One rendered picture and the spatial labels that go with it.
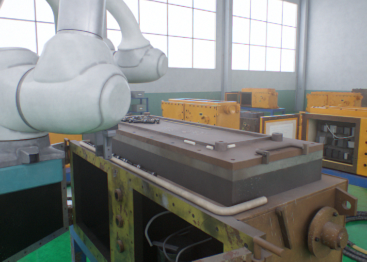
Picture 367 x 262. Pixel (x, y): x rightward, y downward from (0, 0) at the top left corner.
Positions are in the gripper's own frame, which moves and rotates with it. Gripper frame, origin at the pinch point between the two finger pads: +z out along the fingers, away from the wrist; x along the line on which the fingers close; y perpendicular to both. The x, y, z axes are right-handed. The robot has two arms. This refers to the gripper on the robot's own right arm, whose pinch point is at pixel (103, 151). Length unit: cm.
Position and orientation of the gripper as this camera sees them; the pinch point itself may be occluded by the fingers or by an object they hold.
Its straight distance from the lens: 111.1
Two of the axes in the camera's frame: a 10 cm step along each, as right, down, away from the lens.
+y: -7.3, 0.9, -6.8
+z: 0.0, 9.9, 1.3
